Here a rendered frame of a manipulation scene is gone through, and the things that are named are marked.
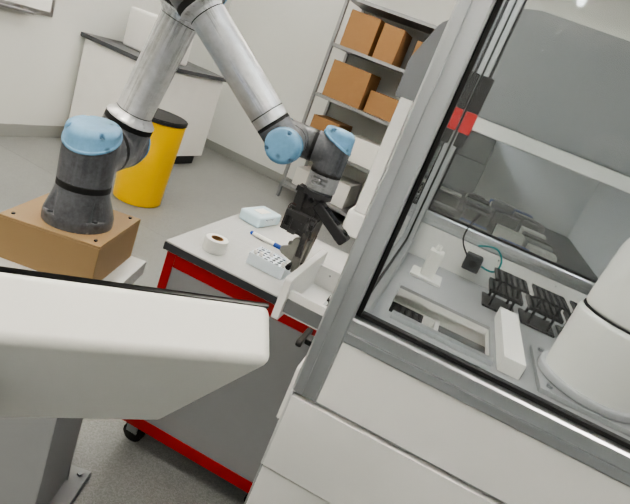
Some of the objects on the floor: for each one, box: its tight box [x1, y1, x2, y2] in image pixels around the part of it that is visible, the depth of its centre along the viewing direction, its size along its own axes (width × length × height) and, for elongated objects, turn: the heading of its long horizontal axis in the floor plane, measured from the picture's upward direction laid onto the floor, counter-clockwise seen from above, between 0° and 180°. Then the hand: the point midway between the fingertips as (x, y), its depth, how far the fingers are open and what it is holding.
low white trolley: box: [122, 213, 349, 502], centre depth 191 cm, size 58×62×76 cm
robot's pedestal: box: [0, 249, 146, 504], centre depth 137 cm, size 30×30×76 cm
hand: (298, 267), depth 133 cm, fingers closed on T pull, 3 cm apart
